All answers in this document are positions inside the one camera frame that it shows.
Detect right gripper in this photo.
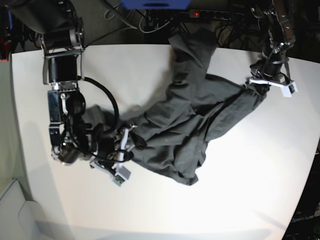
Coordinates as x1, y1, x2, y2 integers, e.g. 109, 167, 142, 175
89, 123, 147, 175

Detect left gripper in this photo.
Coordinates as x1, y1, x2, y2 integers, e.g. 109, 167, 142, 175
245, 72, 290, 94

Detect dark grey t-shirt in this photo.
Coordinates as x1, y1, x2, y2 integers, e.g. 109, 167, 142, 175
129, 28, 269, 186

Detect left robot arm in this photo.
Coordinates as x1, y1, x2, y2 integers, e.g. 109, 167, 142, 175
247, 0, 298, 98

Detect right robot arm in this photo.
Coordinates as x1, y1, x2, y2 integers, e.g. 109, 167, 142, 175
0, 0, 145, 182

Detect black power strip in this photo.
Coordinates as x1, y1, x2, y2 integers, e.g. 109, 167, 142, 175
188, 9, 245, 21

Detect blue box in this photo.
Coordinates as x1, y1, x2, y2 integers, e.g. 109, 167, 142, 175
121, 0, 191, 10

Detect white side table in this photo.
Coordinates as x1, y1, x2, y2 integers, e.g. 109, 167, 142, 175
0, 179, 55, 240

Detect red clamp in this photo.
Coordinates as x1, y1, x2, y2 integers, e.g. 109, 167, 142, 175
0, 37, 11, 62

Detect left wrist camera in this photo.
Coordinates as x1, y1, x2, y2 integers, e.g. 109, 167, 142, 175
280, 81, 298, 98

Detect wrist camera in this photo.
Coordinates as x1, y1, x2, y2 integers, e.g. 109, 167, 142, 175
111, 166, 131, 187
280, 81, 298, 98

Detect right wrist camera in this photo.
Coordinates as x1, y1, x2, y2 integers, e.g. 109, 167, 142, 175
111, 166, 131, 187

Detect white cable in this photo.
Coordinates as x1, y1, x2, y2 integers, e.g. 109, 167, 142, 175
138, 11, 172, 34

